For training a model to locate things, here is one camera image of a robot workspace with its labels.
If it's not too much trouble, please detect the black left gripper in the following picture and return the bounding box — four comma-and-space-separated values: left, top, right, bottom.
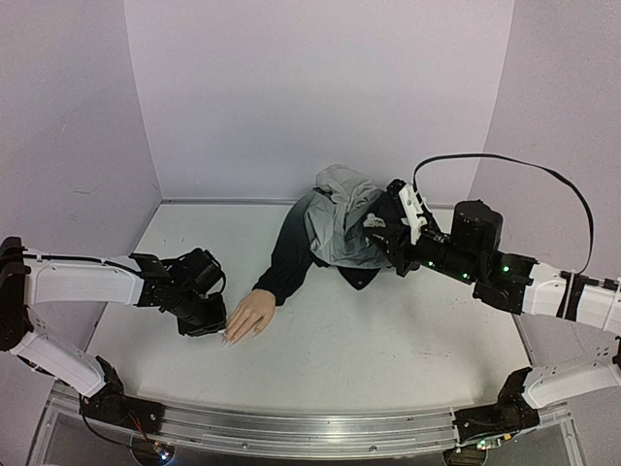
172, 290, 229, 339

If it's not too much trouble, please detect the mannequin hand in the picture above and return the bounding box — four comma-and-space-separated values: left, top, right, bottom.
222, 289, 277, 346

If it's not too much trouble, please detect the aluminium front rail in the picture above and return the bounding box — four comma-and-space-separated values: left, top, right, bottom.
48, 383, 573, 457

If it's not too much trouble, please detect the black right camera cable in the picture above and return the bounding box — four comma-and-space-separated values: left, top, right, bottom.
412, 152, 596, 276

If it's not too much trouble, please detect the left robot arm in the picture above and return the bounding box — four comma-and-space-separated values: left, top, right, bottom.
1, 237, 226, 424

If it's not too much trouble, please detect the black grey jacket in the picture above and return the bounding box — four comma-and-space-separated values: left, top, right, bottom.
253, 165, 390, 307

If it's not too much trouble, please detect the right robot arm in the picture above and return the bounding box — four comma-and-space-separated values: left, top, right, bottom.
363, 180, 620, 410

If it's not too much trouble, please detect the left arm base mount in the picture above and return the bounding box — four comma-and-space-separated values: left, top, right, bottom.
79, 356, 175, 465

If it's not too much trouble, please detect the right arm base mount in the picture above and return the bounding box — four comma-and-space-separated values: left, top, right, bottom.
452, 367, 539, 448

